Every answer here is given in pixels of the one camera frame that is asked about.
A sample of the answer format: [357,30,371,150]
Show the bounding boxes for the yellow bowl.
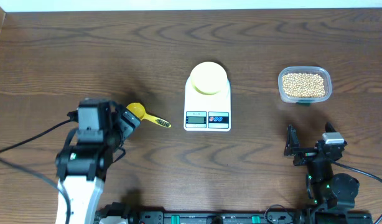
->
[190,62,228,95]

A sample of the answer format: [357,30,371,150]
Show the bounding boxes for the clear plastic container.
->
[278,66,332,104]

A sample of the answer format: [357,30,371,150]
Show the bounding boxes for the yellow measuring scoop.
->
[126,103,172,128]

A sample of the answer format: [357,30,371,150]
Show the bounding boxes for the white digital kitchen scale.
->
[184,77,231,132]

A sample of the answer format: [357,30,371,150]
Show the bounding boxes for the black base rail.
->
[94,202,374,224]

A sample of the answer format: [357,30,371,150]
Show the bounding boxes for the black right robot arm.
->
[284,123,360,212]

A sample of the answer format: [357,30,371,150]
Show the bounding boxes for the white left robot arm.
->
[55,102,144,223]

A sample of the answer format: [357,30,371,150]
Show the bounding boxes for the soybeans in container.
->
[281,73,326,98]

